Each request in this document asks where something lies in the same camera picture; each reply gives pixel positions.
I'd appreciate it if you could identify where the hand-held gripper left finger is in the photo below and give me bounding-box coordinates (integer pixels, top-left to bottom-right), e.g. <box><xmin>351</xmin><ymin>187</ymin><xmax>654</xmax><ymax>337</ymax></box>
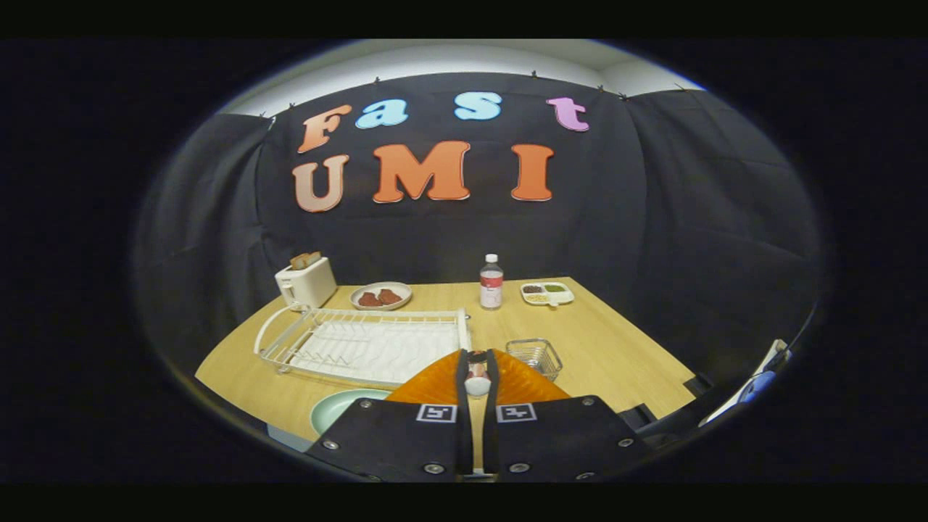
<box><xmin>304</xmin><ymin>349</ymin><xmax>473</xmax><ymax>483</ymax></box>

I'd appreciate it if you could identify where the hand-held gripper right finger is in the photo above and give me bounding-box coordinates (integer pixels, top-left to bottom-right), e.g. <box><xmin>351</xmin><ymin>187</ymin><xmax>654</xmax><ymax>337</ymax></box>
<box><xmin>484</xmin><ymin>349</ymin><xmax>653</xmax><ymax>483</ymax></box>

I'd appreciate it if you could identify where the pale green plate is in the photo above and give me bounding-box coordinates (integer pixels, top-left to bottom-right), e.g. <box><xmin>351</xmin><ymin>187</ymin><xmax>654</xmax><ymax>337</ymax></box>
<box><xmin>310</xmin><ymin>389</ymin><xmax>392</xmax><ymax>436</ymax></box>

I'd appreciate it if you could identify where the wire mesh basket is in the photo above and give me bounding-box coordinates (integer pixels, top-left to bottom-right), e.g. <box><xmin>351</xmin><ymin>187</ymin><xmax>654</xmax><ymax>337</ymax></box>
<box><xmin>505</xmin><ymin>338</ymin><xmax>563</xmax><ymax>383</ymax></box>

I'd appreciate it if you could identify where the white dish rack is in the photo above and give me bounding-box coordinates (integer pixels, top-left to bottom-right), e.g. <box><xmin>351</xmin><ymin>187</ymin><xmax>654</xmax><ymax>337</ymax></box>
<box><xmin>254</xmin><ymin>303</ymin><xmax>472</xmax><ymax>390</ymax></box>

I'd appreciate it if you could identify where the white plate with meat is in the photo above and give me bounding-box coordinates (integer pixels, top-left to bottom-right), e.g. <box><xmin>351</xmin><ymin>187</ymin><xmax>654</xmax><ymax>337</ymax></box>
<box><xmin>349</xmin><ymin>281</ymin><xmax>413</xmax><ymax>311</ymax></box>

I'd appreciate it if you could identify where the white divided snack tray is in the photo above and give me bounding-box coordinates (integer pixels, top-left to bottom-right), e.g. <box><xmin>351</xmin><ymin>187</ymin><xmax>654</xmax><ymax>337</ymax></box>
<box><xmin>520</xmin><ymin>281</ymin><xmax>575</xmax><ymax>307</ymax></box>

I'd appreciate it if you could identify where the clear bottle with red label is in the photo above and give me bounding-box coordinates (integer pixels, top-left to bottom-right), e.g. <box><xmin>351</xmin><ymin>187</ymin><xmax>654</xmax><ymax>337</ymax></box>
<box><xmin>479</xmin><ymin>254</ymin><xmax>504</xmax><ymax>310</ymax></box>

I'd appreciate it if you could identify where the white toaster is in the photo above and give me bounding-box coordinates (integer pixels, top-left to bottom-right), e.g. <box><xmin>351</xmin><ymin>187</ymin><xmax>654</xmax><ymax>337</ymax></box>
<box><xmin>275</xmin><ymin>255</ymin><xmax>338</xmax><ymax>310</ymax></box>

